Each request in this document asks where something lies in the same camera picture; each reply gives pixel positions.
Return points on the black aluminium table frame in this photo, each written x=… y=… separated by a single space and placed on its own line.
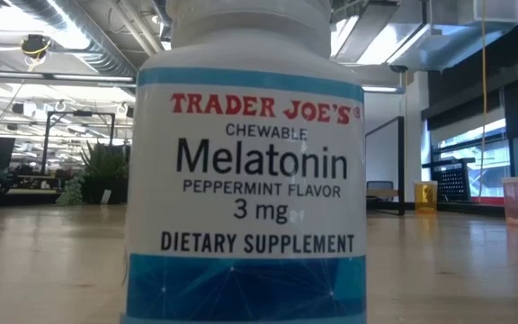
x=475 y=210

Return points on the white melatonin supplement bottle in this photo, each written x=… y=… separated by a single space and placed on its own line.
x=245 y=180

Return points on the wooden office desk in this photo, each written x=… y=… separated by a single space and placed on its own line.
x=25 y=191

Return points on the orange pill bottle white cap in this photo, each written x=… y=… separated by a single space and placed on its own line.
x=425 y=198

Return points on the red low ledge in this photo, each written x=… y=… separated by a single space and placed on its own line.
x=488 y=201

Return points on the black metal rack frame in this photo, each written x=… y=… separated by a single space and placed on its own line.
x=81 y=113

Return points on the silver rectangular air duct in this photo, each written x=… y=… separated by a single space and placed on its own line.
x=421 y=45

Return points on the white plant label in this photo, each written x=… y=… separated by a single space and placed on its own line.
x=106 y=196

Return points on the green potted succulent plant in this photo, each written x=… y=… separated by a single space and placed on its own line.
x=101 y=175

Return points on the black perforated crate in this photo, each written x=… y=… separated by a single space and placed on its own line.
x=452 y=182

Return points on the silver spiral air duct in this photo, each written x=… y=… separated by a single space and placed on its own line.
x=83 y=36

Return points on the long ceiling light strip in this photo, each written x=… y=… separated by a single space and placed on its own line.
x=83 y=77

